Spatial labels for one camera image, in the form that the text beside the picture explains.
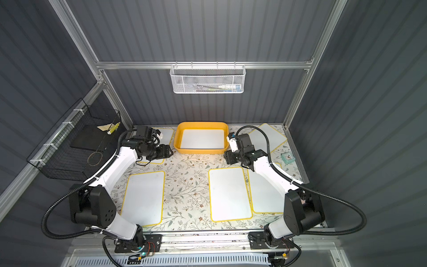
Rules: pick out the aluminium rail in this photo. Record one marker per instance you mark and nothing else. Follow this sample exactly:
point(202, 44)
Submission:
point(233, 241)

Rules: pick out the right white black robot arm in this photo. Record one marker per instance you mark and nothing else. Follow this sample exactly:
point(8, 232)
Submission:
point(303, 208)

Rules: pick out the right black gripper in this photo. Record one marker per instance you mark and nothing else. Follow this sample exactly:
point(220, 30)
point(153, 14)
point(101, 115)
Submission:
point(232, 157)

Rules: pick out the yellow sticky note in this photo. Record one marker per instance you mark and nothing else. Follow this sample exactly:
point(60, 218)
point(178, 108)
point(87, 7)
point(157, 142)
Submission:
point(105, 127)

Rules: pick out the floral table mat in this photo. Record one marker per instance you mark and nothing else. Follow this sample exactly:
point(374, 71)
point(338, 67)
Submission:
point(186, 201)

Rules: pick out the black pad in basket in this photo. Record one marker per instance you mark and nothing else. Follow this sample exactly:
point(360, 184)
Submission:
point(91, 138)

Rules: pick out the small teal clock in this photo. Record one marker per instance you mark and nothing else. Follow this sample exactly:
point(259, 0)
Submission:
point(287, 158)

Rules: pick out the yellow plastic storage box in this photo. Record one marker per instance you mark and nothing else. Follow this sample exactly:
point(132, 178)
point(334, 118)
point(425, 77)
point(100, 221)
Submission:
point(200, 125)

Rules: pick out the white marker in basket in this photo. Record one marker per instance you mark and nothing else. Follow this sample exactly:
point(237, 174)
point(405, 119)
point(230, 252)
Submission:
point(230, 87)

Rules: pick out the whiteboard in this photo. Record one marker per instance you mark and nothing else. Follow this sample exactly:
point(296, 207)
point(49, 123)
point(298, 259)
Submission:
point(275, 137)
point(229, 197)
point(203, 139)
point(166, 138)
point(143, 200)
point(265, 198)

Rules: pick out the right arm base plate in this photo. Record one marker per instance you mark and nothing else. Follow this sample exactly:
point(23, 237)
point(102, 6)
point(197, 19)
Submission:
point(259, 240)

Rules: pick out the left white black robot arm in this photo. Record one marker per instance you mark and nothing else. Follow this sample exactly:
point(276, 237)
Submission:
point(91, 203)

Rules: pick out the white wire mesh basket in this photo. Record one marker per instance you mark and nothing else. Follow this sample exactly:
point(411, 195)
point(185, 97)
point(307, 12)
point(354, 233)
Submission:
point(205, 79)

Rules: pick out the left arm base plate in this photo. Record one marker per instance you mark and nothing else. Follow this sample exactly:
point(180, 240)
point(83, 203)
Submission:
point(150, 243)

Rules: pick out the black wire basket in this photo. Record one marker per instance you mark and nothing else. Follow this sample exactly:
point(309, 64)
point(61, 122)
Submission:
point(55, 159)

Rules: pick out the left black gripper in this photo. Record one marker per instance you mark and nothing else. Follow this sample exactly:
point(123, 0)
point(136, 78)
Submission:
point(163, 151)

